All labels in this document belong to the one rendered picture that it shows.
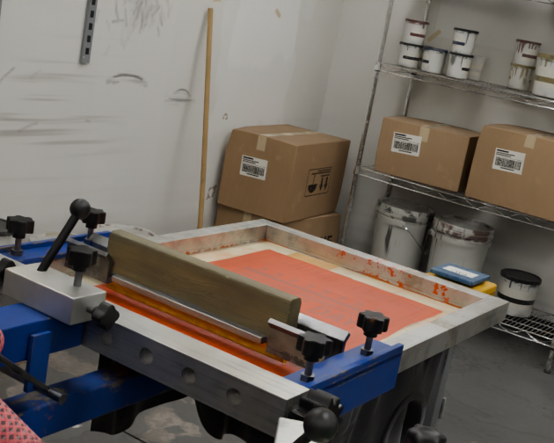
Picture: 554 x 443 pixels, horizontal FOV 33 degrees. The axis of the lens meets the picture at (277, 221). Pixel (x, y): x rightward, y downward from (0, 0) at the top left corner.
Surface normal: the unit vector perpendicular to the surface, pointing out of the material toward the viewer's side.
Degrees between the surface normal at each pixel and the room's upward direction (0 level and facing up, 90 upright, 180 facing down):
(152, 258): 90
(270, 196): 90
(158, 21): 90
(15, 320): 0
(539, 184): 90
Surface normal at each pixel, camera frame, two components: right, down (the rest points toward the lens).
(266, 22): 0.81, 0.27
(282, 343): -0.55, 0.09
